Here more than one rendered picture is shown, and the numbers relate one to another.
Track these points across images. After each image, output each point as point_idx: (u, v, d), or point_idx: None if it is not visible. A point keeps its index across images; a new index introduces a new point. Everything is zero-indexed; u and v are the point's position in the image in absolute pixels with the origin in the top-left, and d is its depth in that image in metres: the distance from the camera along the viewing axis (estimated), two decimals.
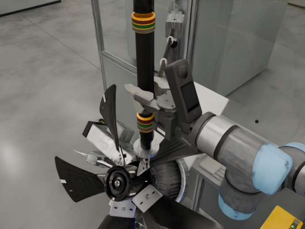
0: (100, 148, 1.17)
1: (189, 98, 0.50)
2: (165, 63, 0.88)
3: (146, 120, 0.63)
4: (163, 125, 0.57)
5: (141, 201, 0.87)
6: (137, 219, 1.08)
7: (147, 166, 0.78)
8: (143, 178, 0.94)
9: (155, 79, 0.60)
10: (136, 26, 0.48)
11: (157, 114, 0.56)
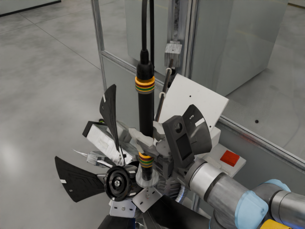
0: (100, 148, 1.17)
1: (183, 148, 0.59)
2: (164, 97, 0.97)
3: (147, 158, 0.72)
4: (161, 165, 0.66)
5: (141, 201, 0.87)
6: (137, 219, 1.08)
7: (148, 192, 0.87)
8: None
9: (154, 124, 0.69)
10: (139, 88, 0.57)
11: None
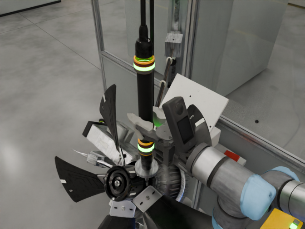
0: (100, 148, 1.17)
1: (184, 131, 0.55)
2: (164, 85, 0.94)
3: (146, 146, 0.68)
4: (161, 151, 0.63)
5: (141, 201, 0.88)
6: (137, 219, 1.08)
7: (147, 185, 0.83)
8: (143, 178, 0.94)
9: (154, 109, 0.66)
10: (137, 68, 0.54)
11: (156, 142, 0.62)
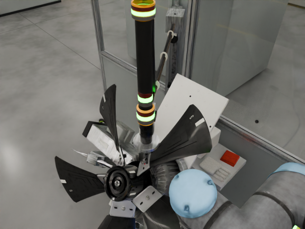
0: (100, 148, 1.17)
1: None
2: (165, 57, 0.86)
3: (146, 113, 0.61)
4: None
5: (141, 201, 0.88)
6: (137, 219, 1.08)
7: (147, 162, 0.76)
8: (143, 178, 0.94)
9: None
10: (135, 13, 0.46)
11: None
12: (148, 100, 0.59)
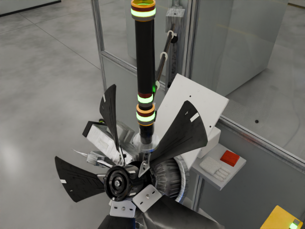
0: (100, 148, 1.17)
1: None
2: (165, 57, 0.86)
3: (146, 113, 0.61)
4: None
5: (117, 206, 0.93)
6: (137, 219, 1.08)
7: (147, 162, 0.76)
8: None
9: None
10: (135, 13, 0.46)
11: None
12: (148, 100, 0.59)
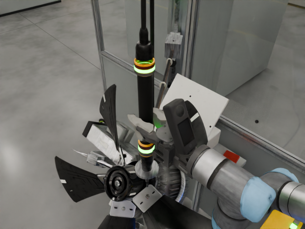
0: (100, 148, 1.17)
1: (185, 133, 0.56)
2: (164, 87, 0.94)
3: (146, 147, 0.69)
4: (162, 153, 0.63)
5: (117, 206, 0.93)
6: (137, 219, 1.08)
7: (147, 186, 0.83)
8: None
9: (154, 110, 0.66)
10: (138, 71, 0.54)
11: None
12: None
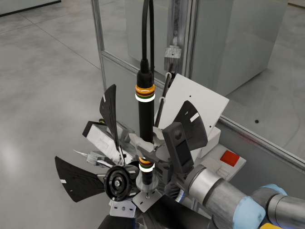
0: (100, 148, 1.17)
1: (183, 154, 0.60)
2: (164, 101, 0.98)
3: (147, 163, 0.73)
4: (161, 170, 0.67)
5: (117, 206, 0.93)
6: (137, 219, 1.08)
7: (146, 196, 0.88)
8: None
9: (154, 129, 0.70)
10: (139, 97, 0.58)
11: None
12: None
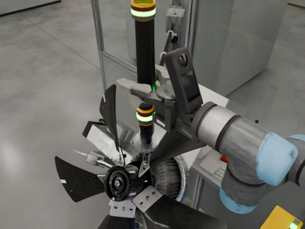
0: (100, 148, 1.17)
1: (189, 87, 0.48)
2: None
3: (146, 113, 0.61)
4: (162, 116, 0.55)
5: (117, 206, 0.93)
6: (137, 219, 1.08)
7: (145, 161, 0.76)
8: None
9: (160, 68, 0.59)
10: (135, 13, 0.46)
11: (156, 105, 0.55)
12: None
